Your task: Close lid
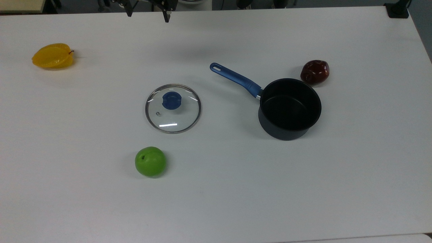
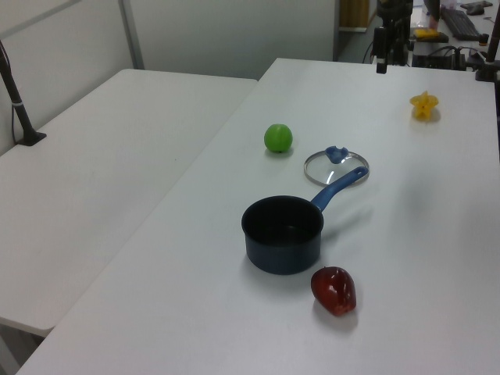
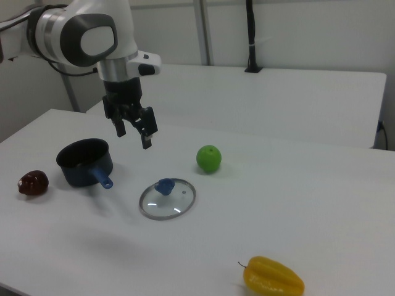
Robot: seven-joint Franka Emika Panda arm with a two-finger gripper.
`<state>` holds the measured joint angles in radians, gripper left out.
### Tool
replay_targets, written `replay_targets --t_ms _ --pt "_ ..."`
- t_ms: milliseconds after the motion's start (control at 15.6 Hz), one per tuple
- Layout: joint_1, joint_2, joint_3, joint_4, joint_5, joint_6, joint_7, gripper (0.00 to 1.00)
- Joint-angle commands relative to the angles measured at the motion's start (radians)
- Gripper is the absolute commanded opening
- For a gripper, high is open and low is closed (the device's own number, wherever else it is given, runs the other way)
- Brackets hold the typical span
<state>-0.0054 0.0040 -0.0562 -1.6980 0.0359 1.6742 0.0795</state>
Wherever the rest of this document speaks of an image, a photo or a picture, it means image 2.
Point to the black camera pole with tape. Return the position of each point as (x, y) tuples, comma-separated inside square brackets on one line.
[(17, 105)]

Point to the white side table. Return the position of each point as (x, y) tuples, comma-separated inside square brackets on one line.
[(97, 176)]

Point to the yellow box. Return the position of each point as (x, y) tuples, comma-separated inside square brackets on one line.
[(426, 34)]

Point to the brown wooden door panel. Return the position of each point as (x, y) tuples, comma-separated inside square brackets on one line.
[(353, 13)]

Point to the black clamped camera pole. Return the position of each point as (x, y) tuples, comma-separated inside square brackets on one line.
[(493, 51)]

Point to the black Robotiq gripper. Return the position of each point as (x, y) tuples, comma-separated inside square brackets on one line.
[(398, 29)]

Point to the black keyboard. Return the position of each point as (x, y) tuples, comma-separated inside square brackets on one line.
[(461, 21)]

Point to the dark red wax apple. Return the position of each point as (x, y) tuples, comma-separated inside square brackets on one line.
[(334, 291)]

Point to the yellow starfruit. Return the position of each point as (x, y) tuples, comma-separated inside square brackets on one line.
[(423, 105)]

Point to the grey partition frame post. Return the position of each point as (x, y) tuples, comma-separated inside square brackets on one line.
[(132, 35)]

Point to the green apple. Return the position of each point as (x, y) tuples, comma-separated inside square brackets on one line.
[(278, 137)]

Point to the dark blue saucepan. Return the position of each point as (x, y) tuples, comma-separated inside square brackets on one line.
[(281, 254)]

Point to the glass lid with blue knob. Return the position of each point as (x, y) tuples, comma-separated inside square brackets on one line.
[(336, 154)]

